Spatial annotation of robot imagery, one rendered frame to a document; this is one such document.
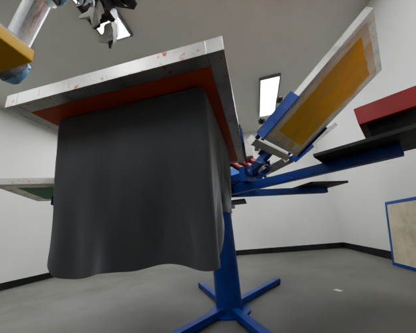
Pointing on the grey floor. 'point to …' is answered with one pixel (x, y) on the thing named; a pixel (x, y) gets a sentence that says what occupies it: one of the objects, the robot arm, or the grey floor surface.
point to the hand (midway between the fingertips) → (105, 34)
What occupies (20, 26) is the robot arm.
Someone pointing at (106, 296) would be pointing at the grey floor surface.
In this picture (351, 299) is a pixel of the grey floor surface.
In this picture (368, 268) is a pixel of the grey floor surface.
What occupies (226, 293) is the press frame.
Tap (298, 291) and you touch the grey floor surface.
